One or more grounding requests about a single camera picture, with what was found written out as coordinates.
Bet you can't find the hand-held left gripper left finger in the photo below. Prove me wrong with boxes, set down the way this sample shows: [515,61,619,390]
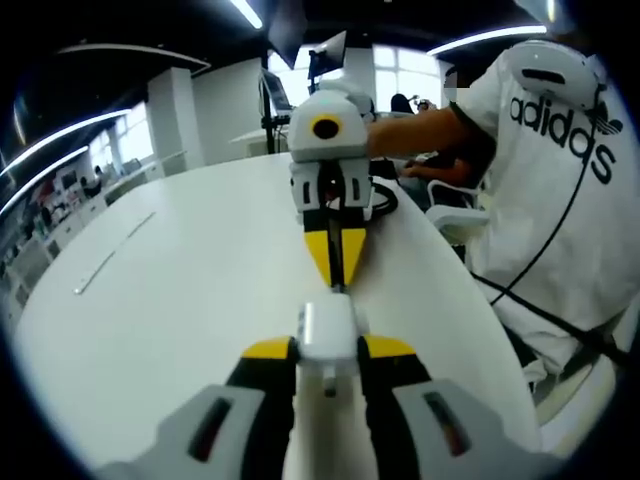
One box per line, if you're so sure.
[97,335,301,480]

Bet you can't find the black laptop stand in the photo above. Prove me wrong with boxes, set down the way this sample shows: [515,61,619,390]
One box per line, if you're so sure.
[261,113,292,156]

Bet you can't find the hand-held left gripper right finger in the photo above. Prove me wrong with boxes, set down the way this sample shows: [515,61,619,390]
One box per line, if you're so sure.
[355,333,567,480]

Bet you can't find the narrow white pillar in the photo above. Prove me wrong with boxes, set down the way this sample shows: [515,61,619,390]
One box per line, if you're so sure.
[145,65,195,179]

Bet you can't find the open laptop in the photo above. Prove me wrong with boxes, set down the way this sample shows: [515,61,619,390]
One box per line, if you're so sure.
[259,68,294,119]

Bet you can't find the black device cable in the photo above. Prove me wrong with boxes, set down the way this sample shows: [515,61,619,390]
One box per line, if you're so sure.
[476,82,634,359]

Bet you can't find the small black monitor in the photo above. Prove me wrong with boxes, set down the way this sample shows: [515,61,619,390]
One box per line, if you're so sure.
[306,30,349,94]

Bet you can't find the long curved ceiling light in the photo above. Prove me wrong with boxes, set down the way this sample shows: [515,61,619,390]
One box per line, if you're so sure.
[229,0,265,30]

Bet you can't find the ceiling light strip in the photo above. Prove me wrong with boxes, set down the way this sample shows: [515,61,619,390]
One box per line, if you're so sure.
[0,145,92,214]
[0,110,129,177]
[426,24,549,57]

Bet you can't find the white chest-worn device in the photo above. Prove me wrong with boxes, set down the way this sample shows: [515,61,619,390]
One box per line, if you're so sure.
[509,40,602,109]

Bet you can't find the metal desk strip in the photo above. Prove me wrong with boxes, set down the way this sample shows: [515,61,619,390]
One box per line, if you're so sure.
[71,210,158,296]

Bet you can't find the black Type-C cable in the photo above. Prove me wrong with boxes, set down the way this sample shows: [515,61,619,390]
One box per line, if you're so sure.
[326,179,401,298]

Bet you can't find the white charger adapter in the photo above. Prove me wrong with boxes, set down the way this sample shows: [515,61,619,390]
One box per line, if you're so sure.
[295,294,372,399]

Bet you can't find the curved white ceiling trim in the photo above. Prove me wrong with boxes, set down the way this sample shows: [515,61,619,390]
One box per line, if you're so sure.
[56,43,212,72]

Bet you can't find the large black hanging monitor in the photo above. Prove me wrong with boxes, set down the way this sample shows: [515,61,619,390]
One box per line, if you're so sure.
[266,0,307,72]

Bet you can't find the person's white printed shirt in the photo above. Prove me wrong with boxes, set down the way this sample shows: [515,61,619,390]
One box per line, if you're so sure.
[439,39,637,387]

